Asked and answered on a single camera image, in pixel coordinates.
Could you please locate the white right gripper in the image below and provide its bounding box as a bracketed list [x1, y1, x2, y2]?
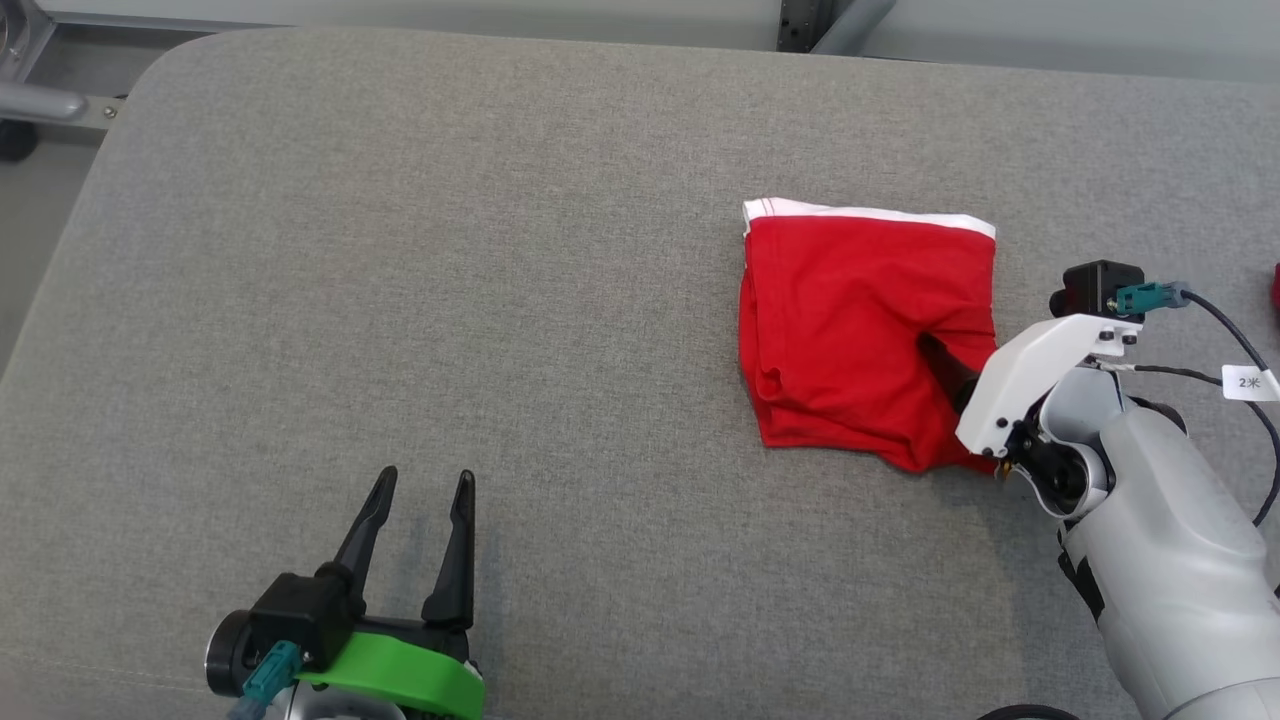
[916, 314, 1144, 461]

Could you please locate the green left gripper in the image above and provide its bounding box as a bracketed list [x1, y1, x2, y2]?
[293, 465, 488, 720]

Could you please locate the red garment with white hem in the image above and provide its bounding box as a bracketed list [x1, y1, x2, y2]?
[738, 197, 999, 475]

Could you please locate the grey fabric sofa cushion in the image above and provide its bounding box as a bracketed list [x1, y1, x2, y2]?
[0, 25, 1280, 720]

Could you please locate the left camera cable teal plug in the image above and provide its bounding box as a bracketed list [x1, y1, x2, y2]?
[228, 640, 303, 720]

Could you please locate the camera cable teal plug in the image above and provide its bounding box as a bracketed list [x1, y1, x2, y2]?
[1115, 281, 1280, 528]
[228, 640, 303, 720]

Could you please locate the right camera cable teal plug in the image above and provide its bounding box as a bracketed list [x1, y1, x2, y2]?
[1115, 281, 1280, 528]

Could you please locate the thin cable with white tag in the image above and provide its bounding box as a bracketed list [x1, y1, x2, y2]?
[1093, 360, 1280, 404]

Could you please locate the grey metal upright post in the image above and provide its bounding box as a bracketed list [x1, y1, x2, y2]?
[777, 0, 898, 57]

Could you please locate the grey metal cart frame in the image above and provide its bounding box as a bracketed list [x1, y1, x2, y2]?
[0, 0, 128, 131]

